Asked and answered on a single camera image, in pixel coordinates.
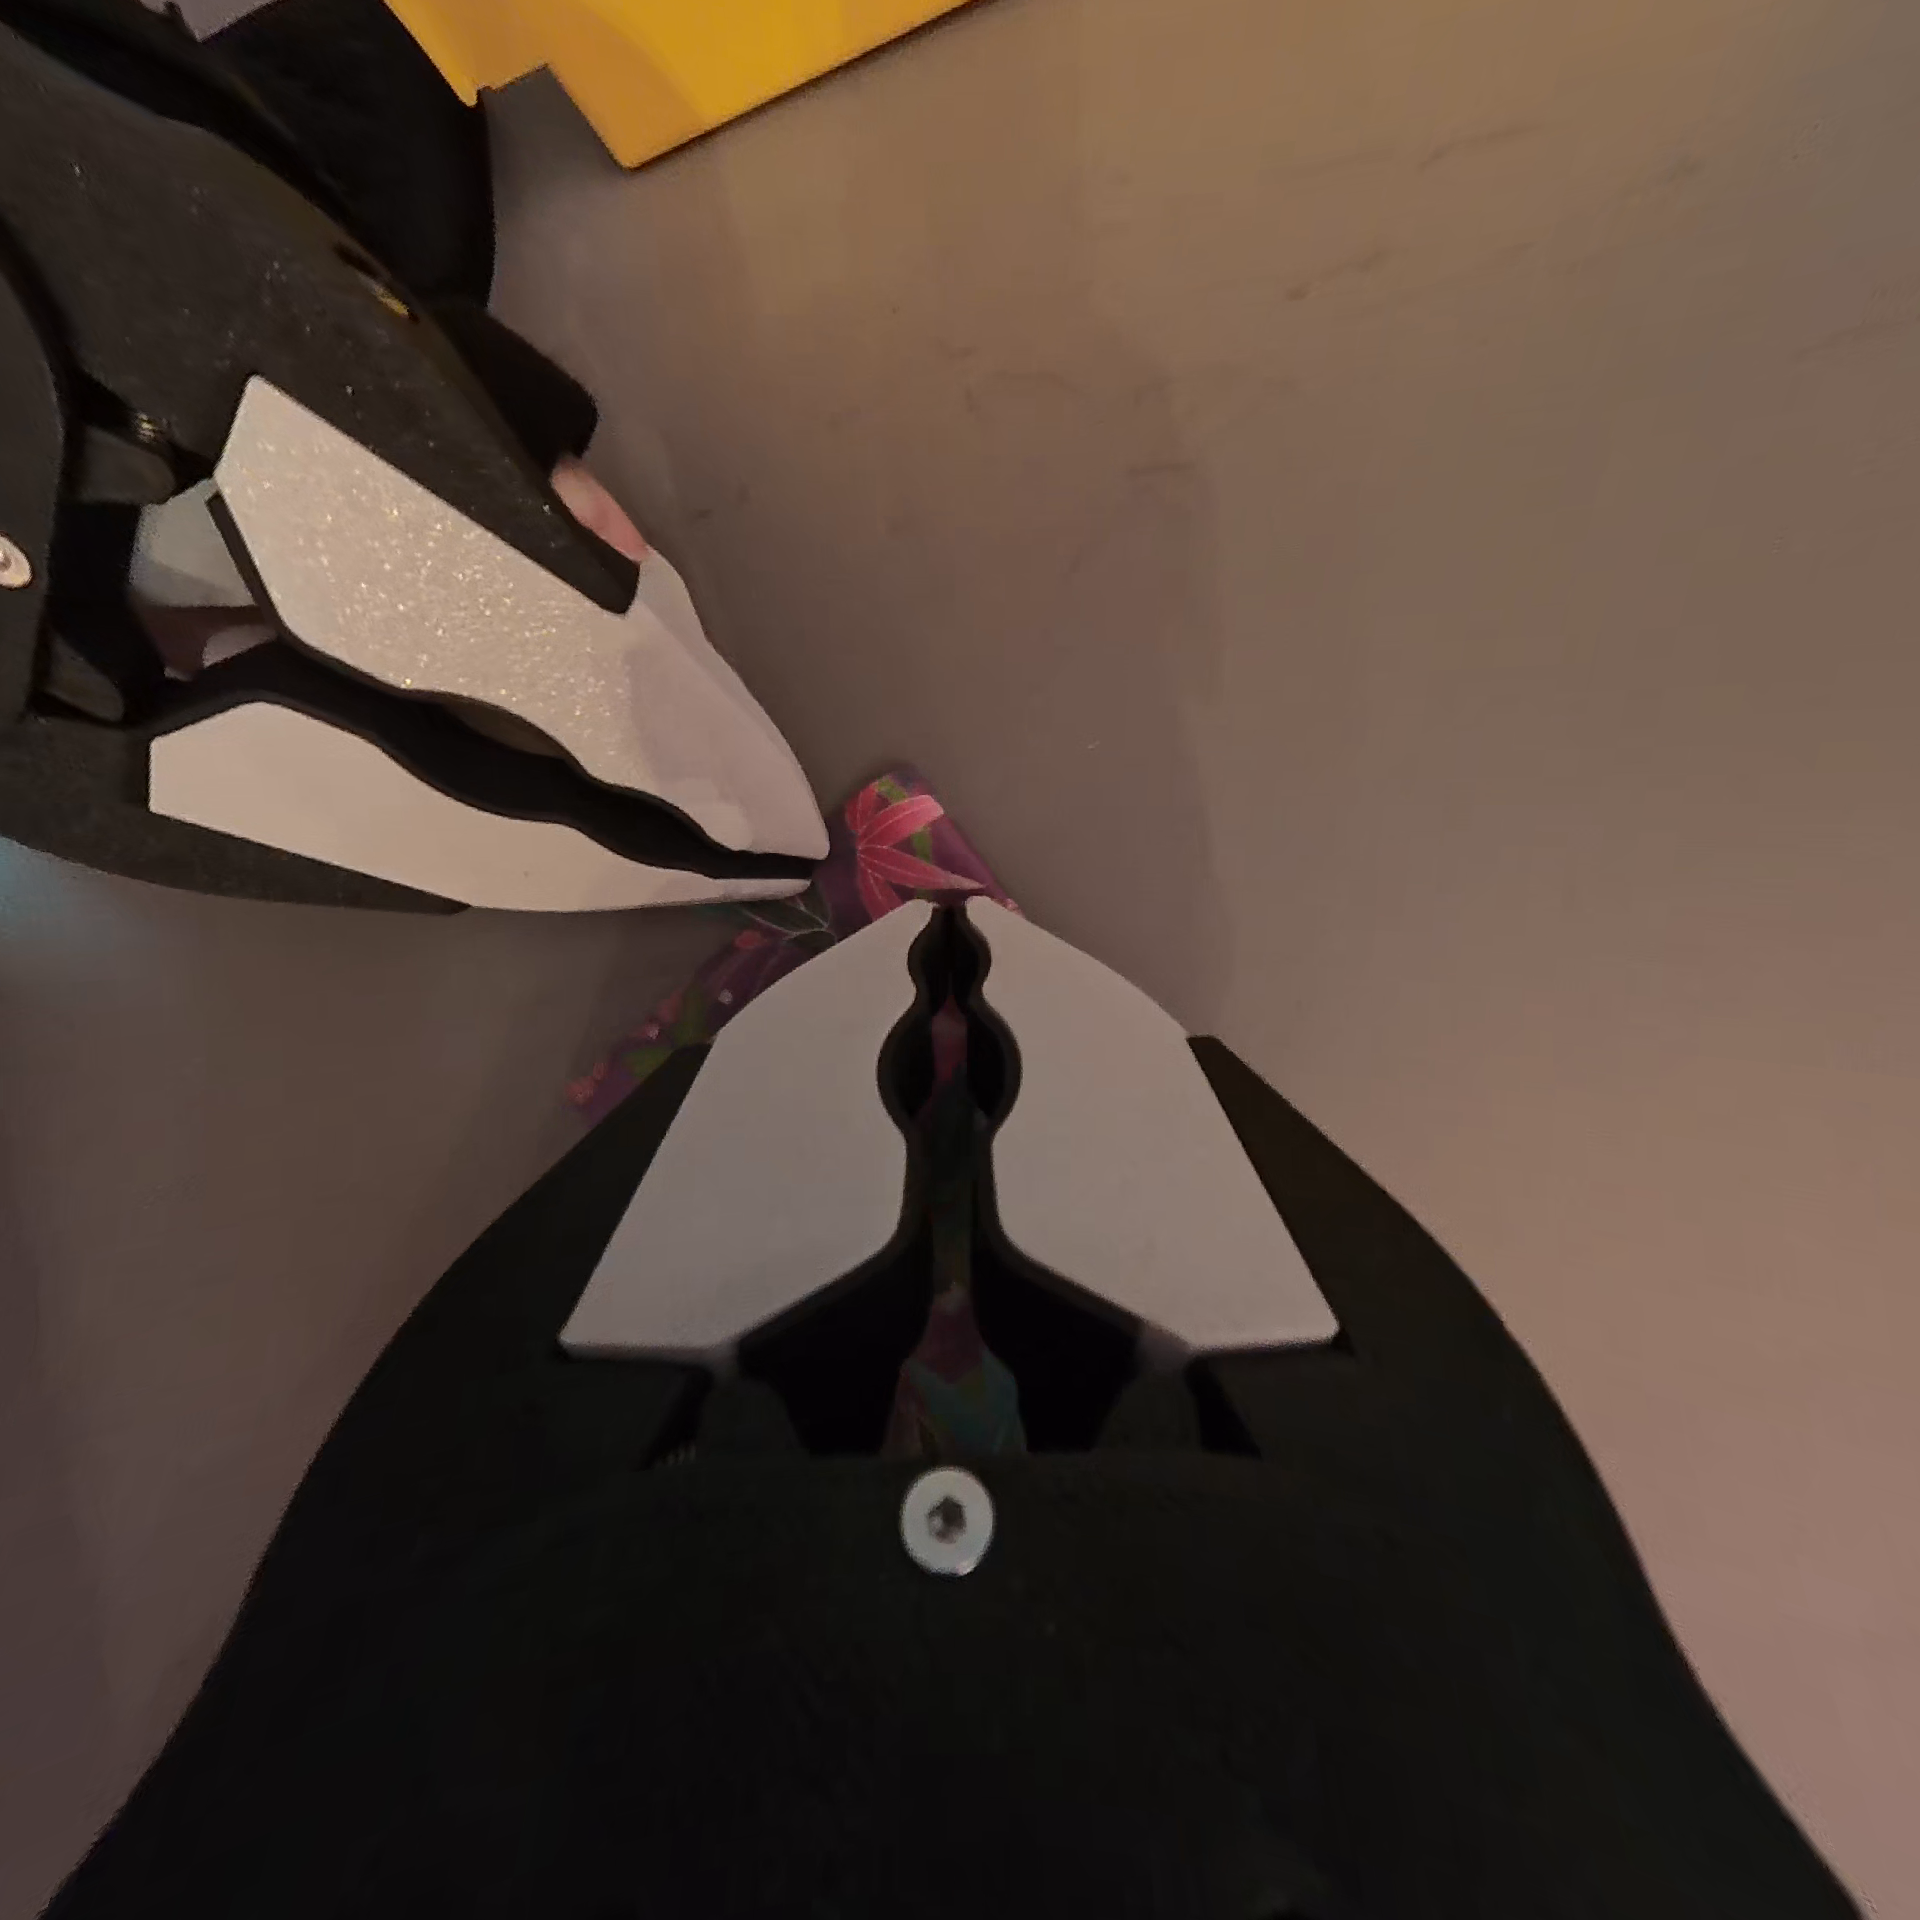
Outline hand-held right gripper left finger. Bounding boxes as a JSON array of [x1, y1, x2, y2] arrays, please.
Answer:
[[558, 900, 963, 1456]]

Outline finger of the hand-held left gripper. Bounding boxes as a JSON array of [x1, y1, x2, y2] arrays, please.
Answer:
[[147, 660, 826, 916], [129, 375, 835, 868]]

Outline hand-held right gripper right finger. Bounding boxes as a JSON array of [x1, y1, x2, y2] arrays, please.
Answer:
[[961, 891, 1339, 1456]]

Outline purple floral origami paper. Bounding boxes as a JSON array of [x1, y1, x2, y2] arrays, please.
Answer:
[[563, 761, 1038, 1461]]

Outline person's left hand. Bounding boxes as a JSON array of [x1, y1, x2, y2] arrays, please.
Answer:
[[547, 449, 655, 569]]

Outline yellow sheet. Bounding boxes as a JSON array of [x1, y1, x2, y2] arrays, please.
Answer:
[[382, 0, 986, 168]]

